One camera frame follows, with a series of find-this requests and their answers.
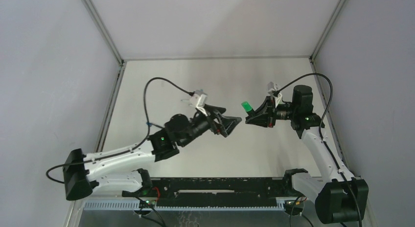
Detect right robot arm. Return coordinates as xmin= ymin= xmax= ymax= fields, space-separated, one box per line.
xmin=241 ymin=82 xmax=369 ymax=226

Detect aluminium frame rails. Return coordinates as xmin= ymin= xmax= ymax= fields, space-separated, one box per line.
xmin=65 ymin=177 xmax=370 ymax=227

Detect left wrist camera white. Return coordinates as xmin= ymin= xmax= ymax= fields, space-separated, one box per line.
xmin=189 ymin=90 xmax=208 ymax=116

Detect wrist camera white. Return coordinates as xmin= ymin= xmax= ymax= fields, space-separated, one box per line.
xmin=189 ymin=90 xmax=208 ymax=116
xmin=267 ymin=82 xmax=282 ymax=106

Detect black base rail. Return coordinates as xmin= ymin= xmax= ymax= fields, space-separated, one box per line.
xmin=121 ymin=177 xmax=302 ymax=208

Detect green square cap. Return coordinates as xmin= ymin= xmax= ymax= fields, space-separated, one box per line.
xmin=241 ymin=101 xmax=253 ymax=112

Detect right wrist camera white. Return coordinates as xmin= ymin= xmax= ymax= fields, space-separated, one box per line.
xmin=267 ymin=82 xmax=282 ymax=106

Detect blue black pen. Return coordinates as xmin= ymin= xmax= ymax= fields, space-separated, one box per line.
xmin=146 ymin=122 xmax=163 ymax=129

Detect small circuit board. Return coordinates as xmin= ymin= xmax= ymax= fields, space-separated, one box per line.
xmin=139 ymin=200 xmax=157 ymax=209

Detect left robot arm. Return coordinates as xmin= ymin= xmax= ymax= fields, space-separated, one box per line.
xmin=63 ymin=105 xmax=242 ymax=201

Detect left camera black cable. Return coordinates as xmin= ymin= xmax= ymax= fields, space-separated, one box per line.
xmin=45 ymin=77 xmax=195 ymax=184

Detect black marker red cap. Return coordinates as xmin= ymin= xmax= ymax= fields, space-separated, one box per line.
xmin=247 ymin=109 xmax=255 ymax=117

